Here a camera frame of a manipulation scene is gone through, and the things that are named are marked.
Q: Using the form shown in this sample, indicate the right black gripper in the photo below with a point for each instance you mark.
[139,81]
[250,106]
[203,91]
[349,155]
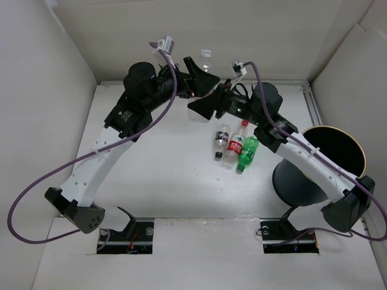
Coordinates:
[207,104]

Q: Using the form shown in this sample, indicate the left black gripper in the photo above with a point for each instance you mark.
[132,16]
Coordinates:
[202,82]

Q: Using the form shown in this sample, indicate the clear bottle black label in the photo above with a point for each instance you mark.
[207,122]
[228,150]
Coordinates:
[221,140]

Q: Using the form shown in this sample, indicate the clear bottle red label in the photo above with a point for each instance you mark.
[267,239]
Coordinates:
[235,145]

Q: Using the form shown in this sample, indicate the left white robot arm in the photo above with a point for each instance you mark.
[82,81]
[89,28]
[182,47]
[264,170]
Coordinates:
[146,89]

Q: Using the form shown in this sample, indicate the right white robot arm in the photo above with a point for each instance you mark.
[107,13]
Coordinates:
[273,130]

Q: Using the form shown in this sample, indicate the dark bin with gold rim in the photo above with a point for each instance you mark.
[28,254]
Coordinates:
[300,179]

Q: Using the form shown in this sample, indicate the green plastic bottle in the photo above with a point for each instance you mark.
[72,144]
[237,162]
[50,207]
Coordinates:
[247,153]

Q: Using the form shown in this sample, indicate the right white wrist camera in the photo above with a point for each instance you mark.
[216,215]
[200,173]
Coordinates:
[239,71]

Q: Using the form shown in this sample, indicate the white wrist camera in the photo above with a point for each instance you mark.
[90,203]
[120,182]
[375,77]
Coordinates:
[166,44]
[239,71]

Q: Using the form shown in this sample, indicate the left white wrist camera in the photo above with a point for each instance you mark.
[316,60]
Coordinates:
[166,44]

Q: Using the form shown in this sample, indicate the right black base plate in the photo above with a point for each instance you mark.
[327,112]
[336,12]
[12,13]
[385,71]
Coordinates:
[280,237]

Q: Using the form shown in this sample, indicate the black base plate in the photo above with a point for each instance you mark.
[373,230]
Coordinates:
[280,237]
[140,241]

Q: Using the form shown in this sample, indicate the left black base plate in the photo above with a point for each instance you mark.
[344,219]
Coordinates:
[140,241]

